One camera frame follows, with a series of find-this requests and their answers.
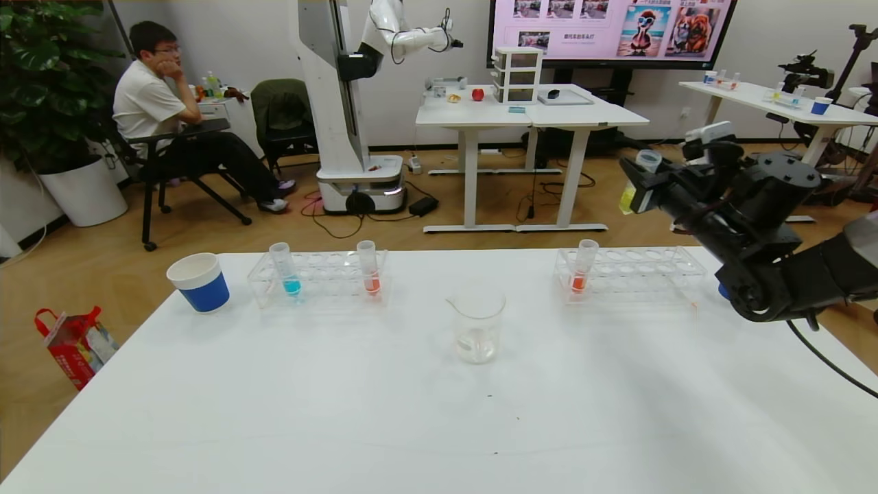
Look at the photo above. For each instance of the long white desk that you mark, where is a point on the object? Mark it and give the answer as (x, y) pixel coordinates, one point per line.
(754, 96)

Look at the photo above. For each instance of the large display screen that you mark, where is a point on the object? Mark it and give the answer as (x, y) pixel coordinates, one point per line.
(603, 31)

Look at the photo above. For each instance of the red pigment test tube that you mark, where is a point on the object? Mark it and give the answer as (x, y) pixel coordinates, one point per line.
(370, 274)
(582, 271)

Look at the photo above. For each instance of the clear glass beaker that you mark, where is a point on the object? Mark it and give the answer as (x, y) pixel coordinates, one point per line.
(477, 329)

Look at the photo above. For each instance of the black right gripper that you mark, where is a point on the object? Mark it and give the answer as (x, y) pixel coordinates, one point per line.
(643, 190)

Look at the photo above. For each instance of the small blue cup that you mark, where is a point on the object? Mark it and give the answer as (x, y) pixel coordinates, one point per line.
(820, 107)

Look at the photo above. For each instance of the red shopping bag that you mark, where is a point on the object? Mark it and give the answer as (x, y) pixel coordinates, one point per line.
(72, 346)

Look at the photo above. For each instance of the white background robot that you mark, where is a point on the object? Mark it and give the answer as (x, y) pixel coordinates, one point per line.
(336, 103)

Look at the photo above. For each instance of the white side cabinet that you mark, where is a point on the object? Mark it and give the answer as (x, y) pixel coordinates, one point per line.
(218, 108)

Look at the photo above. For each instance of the green potted plant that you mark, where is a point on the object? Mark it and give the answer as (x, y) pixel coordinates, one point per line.
(48, 75)

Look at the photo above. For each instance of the chair with green jacket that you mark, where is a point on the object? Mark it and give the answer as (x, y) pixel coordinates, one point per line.
(282, 113)

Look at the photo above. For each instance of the black office chair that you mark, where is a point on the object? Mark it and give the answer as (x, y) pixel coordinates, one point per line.
(164, 171)

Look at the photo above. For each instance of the black screen stand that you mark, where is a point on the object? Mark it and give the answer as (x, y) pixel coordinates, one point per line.
(610, 140)

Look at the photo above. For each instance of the yellow pigment test tube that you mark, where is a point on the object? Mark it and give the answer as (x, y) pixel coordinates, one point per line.
(649, 161)

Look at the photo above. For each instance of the black background robot arm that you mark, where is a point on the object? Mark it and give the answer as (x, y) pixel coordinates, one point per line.
(809, 72)

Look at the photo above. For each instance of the clear acrylic tube rack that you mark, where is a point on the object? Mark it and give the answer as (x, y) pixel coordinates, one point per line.
(329, 281)
(631, 278)

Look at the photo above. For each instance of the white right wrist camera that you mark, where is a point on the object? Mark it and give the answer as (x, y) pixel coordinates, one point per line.
(710, 134)

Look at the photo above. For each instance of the white drawer organizer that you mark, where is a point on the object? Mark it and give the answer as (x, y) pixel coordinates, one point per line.
(518, 75)

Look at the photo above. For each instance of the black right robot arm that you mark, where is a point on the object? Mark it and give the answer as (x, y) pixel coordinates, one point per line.
(775, 206)

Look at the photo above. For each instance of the black camera tripod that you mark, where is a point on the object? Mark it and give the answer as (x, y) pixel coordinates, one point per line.
(854, 62)

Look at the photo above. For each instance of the white standing desk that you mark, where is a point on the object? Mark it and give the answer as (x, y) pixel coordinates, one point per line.
(470, 116)
(583, 116)

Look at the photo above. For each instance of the blue pigment test tube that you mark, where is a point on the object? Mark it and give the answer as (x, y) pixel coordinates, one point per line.
(288, 274)

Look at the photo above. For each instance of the grey flat tray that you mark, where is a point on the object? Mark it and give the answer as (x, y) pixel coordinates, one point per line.
(566, 99)

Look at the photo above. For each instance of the white plant pot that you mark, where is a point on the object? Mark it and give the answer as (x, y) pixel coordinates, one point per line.
(86, 192)

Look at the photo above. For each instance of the white power strip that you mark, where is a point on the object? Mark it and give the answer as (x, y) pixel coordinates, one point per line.
(415, 165)

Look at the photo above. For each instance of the small clear tube rack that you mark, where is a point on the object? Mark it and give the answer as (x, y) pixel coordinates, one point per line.
(720, 82)

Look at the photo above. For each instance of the seated man white shirt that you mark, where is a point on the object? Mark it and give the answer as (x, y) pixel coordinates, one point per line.
(147, 103)

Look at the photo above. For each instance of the brown plush toy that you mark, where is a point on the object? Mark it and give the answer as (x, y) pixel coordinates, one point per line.
(236, 95)

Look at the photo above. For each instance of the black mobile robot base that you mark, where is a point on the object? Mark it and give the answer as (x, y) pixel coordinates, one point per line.
(844, 185)

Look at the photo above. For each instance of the black power adapter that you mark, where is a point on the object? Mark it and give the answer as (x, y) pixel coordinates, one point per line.
(424, 206)

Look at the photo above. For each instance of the grey small device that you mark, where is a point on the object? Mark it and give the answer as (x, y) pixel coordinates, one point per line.
(446, 84)

